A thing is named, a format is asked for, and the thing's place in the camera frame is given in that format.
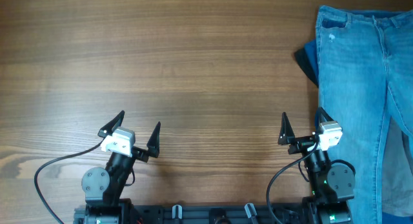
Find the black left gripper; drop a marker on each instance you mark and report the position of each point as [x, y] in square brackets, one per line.
[153, 146]

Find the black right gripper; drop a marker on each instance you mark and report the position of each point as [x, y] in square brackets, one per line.
[286, 137]

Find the light blue denim jeans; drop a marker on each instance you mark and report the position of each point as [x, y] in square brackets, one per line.
[355, 88]

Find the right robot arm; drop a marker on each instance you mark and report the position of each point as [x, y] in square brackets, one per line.
[332, 182]

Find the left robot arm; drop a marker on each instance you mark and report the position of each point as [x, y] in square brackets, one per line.
[103, 186]

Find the black garment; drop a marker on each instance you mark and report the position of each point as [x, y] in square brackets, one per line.
[306, 65]

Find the grey t-shirt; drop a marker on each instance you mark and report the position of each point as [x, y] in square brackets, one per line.
[397, 173]

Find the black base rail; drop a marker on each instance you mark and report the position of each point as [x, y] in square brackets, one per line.
[176, 214]

